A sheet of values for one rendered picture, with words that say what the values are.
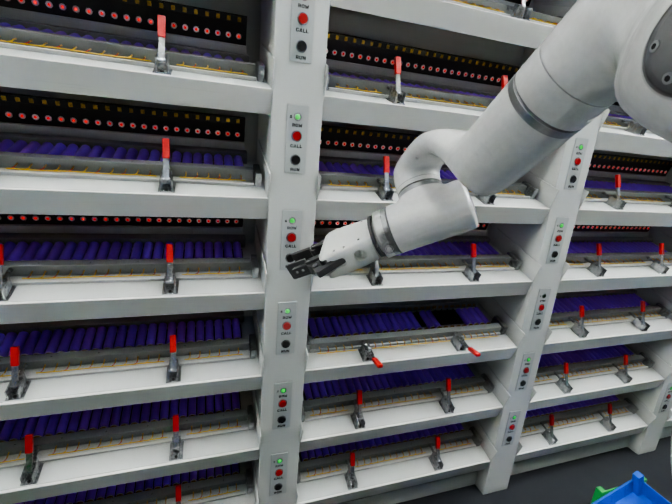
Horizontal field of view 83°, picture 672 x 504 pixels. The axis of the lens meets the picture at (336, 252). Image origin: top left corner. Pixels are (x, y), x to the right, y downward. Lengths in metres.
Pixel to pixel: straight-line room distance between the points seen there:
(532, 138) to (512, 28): 0.55
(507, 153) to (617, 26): 0.15
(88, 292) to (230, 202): 0.30
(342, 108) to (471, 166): 0.35
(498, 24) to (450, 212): 0.48
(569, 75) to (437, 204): 0.27
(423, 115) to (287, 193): 0.32
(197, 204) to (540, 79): 0.56
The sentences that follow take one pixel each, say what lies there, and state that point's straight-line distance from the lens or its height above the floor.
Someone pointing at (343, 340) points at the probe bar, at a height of 0.56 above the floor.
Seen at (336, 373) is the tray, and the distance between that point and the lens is 0.94.
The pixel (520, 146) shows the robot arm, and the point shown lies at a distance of 0.47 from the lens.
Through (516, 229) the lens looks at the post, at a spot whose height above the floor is 0.83.
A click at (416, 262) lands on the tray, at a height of 0.75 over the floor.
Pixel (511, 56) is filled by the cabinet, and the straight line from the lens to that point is 1.24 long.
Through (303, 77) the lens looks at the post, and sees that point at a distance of 0.76.
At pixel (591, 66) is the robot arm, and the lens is 0.42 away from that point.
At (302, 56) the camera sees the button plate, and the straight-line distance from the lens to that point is 0.76.
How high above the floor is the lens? 1.01
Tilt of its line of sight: 16 degrees down
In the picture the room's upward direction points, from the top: 5 degrees clockwise
